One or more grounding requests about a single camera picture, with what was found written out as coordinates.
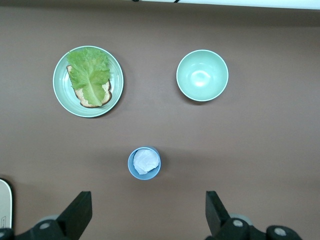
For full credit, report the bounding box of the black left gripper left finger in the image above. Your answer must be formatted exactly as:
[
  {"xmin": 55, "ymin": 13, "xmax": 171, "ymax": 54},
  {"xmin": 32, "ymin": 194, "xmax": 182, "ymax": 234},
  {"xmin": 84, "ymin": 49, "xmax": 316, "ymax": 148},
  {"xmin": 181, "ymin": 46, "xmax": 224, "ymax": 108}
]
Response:
[{"xmin": 0, "ymin": 190, "xmax": 93, "ymax": 240}]

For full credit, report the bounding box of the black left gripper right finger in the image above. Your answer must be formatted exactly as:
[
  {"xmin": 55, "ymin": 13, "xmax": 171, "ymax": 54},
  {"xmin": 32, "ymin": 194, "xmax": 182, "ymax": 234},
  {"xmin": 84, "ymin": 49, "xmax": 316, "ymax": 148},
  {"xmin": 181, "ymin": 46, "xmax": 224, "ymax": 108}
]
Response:
[{"xmin": 204, "ymin": 190, "xmax": 305, "ymax": 240}]

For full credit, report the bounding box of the pale green plate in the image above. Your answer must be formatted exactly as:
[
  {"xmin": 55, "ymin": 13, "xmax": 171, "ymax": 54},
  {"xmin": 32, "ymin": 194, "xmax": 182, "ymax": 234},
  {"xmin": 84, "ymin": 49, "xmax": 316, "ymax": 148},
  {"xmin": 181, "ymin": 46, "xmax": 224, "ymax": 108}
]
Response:
[{"xmin": 52, "ymin": 45, "xmax": 125, "ymax": 119}]

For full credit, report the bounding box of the blue plastic cup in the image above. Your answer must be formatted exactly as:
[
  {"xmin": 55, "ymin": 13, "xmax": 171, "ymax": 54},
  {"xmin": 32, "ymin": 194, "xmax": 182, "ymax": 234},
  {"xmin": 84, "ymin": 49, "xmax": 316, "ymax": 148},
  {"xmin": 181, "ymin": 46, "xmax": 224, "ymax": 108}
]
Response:
[{"xmin": 127, "ymin": 145, "xmax": 163, "ymax": 181}]

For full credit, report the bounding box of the toasted bread slice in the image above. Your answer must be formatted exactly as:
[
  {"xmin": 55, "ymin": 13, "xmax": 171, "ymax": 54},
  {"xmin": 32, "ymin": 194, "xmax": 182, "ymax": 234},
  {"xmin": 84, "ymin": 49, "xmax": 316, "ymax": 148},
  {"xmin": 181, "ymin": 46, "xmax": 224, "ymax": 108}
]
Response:
[{"xmin": 65, "ymin": 64, "xmax": 113, "ymax": 108}]

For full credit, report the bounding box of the white food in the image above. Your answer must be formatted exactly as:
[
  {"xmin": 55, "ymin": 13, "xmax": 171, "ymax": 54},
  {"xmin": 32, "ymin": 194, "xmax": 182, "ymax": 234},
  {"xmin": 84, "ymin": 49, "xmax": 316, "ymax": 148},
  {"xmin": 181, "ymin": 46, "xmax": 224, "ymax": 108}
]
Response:
[{"xmin": 133, "ymin": 148, "xmax": 161, "ymax": 175}]

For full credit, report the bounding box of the green lettuce leaf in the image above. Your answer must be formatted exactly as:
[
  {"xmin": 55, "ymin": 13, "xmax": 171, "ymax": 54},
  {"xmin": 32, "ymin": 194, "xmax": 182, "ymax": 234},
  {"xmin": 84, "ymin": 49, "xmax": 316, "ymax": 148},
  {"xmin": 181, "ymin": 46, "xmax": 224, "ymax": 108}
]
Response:
[{"xmin": 66, "ymin": 48, "xmax": 112, "ymax": 107}]

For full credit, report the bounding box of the pale green bowl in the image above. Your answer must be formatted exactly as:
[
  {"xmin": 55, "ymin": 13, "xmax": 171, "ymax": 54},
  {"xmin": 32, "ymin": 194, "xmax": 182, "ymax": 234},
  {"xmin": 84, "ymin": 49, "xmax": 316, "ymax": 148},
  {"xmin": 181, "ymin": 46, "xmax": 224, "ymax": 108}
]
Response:
[{"xmin": 176, "ymin": 49, "xmax": 230, "ymax": 102}]

